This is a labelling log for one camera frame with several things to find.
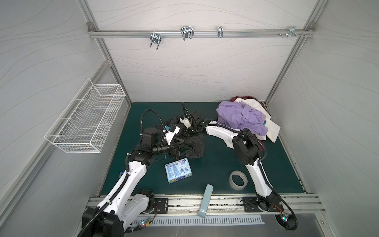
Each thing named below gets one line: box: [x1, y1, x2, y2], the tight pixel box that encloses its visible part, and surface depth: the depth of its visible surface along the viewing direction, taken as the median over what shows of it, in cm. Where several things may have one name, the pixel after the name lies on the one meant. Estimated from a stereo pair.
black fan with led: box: [274, 213, 298, 231], surface depth 73 cm
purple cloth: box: [216, 101, 268, 135], surface depth 98 cm
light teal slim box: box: [197, 183, 214, 219], surface depth 75 cm
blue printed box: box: [164, 157, 192, 184], surface depth 82 cm
